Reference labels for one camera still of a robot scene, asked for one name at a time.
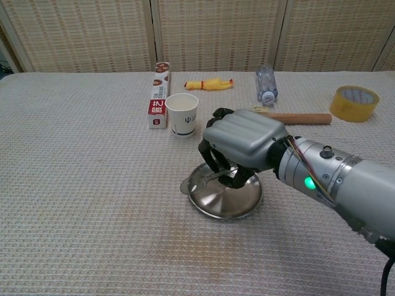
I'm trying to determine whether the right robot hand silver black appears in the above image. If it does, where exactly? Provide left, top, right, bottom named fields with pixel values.
left=197, top=107, right=290, bottom=189

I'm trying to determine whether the steel spoon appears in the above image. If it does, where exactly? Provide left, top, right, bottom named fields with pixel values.
left=180, top=171, right=238, bottom=195

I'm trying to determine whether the white paper cup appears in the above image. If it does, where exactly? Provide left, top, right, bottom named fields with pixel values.
left=164, top=92, right=199, bottom=139

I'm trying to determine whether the steel plate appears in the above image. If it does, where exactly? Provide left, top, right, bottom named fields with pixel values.
left=187, top=162, right=264, bottom=220

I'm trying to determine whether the cling film box red white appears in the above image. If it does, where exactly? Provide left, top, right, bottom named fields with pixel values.
left=147, top=61, right=172, bottom=130

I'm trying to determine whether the clear plastic water bottle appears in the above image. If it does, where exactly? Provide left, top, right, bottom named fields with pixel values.
left=255, top=64, right=278, bottom=107

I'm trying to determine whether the wooden rolling pin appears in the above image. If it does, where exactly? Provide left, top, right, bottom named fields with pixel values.
left=265, top=112, right=333, bottom=126

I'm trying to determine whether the yellow rubber chicken toy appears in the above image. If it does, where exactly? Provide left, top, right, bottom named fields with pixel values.
left=184, top=76, right=235, bottom=92

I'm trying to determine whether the clear yellowish tape roll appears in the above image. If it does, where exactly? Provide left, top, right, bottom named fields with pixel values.
left=329, top=85, right=381, bottom=123

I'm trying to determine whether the woven bamboo screen panel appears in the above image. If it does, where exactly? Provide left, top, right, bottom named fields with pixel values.
left=274, top=0, right=395, bottom=73
left=152, top=0, right=289, bottom=73
left=0, top=0, right=155, bottom=74

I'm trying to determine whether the beige waffle tablecloth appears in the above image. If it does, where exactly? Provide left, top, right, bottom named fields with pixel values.
left=0, top=71, right=395, bottom=296

